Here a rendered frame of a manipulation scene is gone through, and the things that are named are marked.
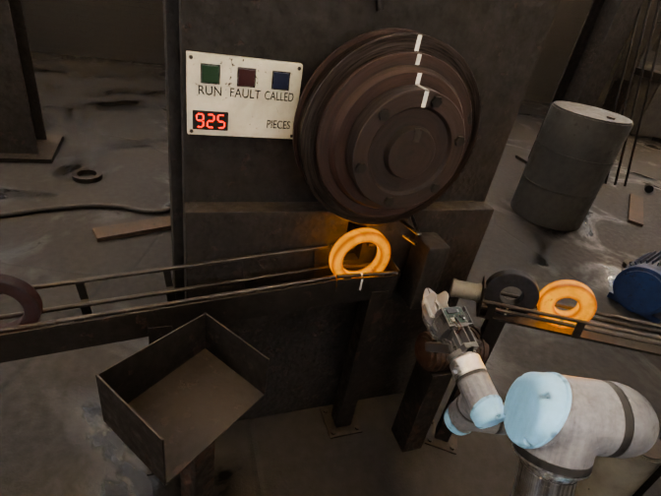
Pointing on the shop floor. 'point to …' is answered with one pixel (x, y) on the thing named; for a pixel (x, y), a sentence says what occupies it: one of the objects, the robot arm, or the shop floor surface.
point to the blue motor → (640, 286)
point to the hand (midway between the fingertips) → (427, 293)
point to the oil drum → (569, 164)
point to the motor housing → (425, 392)
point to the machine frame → (267, 196)
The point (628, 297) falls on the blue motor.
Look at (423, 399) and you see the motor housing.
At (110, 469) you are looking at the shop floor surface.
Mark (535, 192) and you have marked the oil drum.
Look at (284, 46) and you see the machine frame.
